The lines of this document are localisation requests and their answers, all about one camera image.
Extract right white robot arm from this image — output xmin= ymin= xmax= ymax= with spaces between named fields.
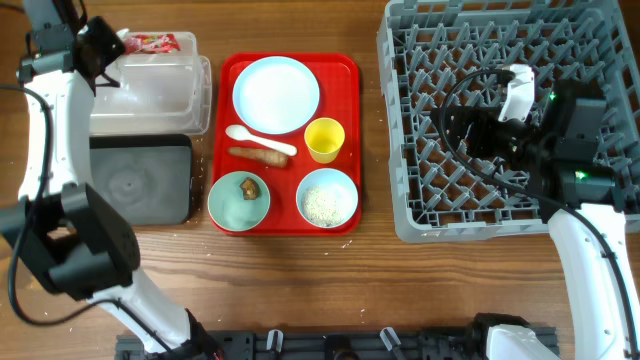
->
xmin=432 ymin=71 xmax=639 ymax=359

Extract light blue bowl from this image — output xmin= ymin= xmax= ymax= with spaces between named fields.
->
xmin=296 ymin=168 xmax=359 ymax=230

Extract brown carrot-like food scrap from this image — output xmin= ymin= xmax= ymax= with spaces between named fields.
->
xmin=227 ymin=147 xmax=289 ymax=168

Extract light blue round plate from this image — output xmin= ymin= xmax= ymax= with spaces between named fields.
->
xmin=232 ymin=56 xmax=320 ymax=135

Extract yellow plastic cup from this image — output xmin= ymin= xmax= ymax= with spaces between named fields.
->
xmin=304 ymin=117 xmax=346 ymax=164

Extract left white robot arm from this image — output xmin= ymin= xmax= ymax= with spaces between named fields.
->
xmin=1 ymin=0 xmax=224 ymax=359

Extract green bowl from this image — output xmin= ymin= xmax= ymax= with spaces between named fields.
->
xmin=207 ymin=171 xmax=271 ymax=232

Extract red snack wrapper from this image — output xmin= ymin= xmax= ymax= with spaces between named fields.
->
xmin=124 ymin=33 xmax=181 ymax=55

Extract black rectangular waste tray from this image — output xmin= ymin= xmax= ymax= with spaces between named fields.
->
xmin=90 ymin=134 xmax=193 ymax=225

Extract white plastic spoon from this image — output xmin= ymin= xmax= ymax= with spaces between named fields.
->
xmin=225 ymin=125 xmax=298 ymax=156

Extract clear plastic bin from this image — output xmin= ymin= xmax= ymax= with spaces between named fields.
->
xmin=90 ymin=29 xmax=213 ymax=136

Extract grey dishwasher rack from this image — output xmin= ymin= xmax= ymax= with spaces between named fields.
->
xmin=377 ymin=1 xmax=639 ymax=243

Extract white rice grains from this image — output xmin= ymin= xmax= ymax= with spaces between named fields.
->
xmin=302 ymin=185 xmax=347 ymax=228

